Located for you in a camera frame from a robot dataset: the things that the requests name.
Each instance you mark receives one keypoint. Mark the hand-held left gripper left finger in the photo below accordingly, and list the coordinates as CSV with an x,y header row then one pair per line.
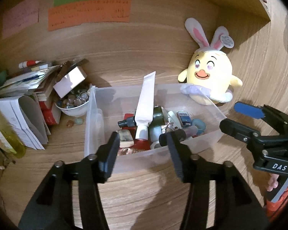
x,y
110,152

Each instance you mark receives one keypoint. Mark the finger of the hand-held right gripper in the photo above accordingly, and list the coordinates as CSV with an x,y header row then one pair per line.
x,y
248,109
237,130

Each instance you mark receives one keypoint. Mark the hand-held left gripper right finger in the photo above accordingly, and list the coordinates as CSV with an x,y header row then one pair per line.
x,y
176,152

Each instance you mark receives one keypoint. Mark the white eraser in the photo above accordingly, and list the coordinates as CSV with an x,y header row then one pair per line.
x,y
126,137

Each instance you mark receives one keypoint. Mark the purple nail polish bottle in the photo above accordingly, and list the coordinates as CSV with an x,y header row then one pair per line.
x,y
187,133

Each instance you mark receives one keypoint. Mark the clear plastic bin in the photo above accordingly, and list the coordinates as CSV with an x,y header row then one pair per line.
x,y
96,129

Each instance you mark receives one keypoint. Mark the mint green tube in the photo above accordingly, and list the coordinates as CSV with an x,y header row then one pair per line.
x,y
155,133

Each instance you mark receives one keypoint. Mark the red packet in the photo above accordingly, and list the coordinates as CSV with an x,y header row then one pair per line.
x,y
141,145

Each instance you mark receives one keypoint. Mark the small white bottle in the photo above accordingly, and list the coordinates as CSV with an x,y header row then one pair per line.
x,y
173,118

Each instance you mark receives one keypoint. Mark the dark blue small box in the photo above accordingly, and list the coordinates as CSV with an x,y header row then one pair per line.
x,y
184,119

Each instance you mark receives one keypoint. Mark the teal packaged item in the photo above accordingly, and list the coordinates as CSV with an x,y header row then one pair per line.
x,y
199,124

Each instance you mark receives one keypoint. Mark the dark green glass bottle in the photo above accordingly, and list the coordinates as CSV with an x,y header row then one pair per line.
x,y
159,116

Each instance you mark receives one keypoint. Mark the white cream tube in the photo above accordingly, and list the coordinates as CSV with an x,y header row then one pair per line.
x,y
146,100

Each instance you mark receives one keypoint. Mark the person's right hand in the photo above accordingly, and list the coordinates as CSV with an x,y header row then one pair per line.
x,y
272,183

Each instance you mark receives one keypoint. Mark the pale green loose pebble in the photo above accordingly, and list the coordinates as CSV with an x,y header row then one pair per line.
x,y
79,121

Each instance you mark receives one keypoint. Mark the brown loose pebble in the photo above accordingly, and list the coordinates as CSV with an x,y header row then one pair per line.
x,y
70,123

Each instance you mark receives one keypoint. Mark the yellow chick plush toy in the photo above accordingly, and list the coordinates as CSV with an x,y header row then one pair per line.
x,y
212,74

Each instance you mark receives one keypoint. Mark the person's orange clothing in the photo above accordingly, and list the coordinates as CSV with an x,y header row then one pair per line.
x,y
279,206

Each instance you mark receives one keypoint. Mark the white ceramic bowl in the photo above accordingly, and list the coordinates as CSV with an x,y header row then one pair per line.
x,y
73,110

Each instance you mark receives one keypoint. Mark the red box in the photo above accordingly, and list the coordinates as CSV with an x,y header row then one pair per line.
x,y
50,115

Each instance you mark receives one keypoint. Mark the small white box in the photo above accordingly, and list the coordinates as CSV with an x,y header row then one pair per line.
x,y
69,82

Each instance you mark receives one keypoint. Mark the brown flat strip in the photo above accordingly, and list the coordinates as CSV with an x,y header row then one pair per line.
x,y
75,63

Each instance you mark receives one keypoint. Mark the white folded papers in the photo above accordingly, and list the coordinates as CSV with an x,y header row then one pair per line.
x,y
19,122

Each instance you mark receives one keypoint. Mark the yellow-green spray bottle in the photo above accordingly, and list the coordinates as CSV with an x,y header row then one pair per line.
x,y
7,136

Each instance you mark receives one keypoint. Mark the stack of booklets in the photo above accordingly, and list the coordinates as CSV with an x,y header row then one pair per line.
x,y
24,81

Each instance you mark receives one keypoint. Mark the red and white pen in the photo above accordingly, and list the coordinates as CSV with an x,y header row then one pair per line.
x,y
30,64

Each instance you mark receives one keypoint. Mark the orange paper note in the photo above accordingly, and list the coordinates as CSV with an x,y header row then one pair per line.
x,y
88,14

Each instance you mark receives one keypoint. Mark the pink paper note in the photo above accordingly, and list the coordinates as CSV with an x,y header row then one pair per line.
x,y
20,16

